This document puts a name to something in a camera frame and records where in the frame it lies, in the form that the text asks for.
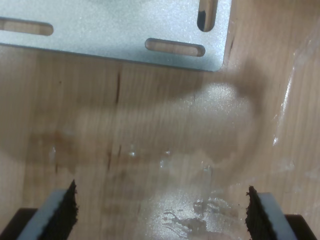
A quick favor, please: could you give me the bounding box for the grey slotted metal plate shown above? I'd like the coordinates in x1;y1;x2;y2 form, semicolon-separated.
0;0;233;73

